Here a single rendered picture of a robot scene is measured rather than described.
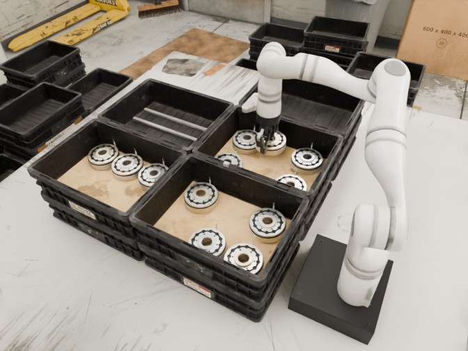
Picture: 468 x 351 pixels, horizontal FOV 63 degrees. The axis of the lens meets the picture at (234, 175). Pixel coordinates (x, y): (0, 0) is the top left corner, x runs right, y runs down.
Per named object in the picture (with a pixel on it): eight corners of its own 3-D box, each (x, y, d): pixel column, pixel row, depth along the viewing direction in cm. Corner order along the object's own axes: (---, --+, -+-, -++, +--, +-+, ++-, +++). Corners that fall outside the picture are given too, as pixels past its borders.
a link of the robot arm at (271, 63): (256, 54, 99) (308, 66, 97) (263, 40, 105) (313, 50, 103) (253, 78, 104) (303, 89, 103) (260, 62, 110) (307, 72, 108)
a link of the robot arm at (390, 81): (414, 58, 98) (414, 137, 85) (399, 84, 106) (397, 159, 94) (378, 51, 98) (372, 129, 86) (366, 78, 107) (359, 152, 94)
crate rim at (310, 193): (343, 141, 124) (345, 135, 122) (310, 202, 106) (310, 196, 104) (236, 108, 139) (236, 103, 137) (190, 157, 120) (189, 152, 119)
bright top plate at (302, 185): (310, 180, 119) (310, 179, 118) (301, 203, 112) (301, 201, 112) (279, 172, 122) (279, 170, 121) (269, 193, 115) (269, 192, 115)
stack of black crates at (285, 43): (308, 72, 304) (314, 30, 280) (295, 91, 285) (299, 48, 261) (263, 62, 317) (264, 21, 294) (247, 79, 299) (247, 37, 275)
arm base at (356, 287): (378, 283, 101) (392, 248, 89) (365, 313, 96) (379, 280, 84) (345, 267, 105) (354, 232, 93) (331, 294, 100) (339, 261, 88)
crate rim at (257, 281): (310, 203, 106) (310, 196, 104) (262, 289, 87) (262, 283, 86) (190, 157, 120) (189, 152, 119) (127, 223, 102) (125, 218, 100)
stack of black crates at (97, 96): (110, 110, 273) (97, 66, 249) (144, 120, 263) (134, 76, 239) (69, 142, 248) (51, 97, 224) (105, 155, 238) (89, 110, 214)
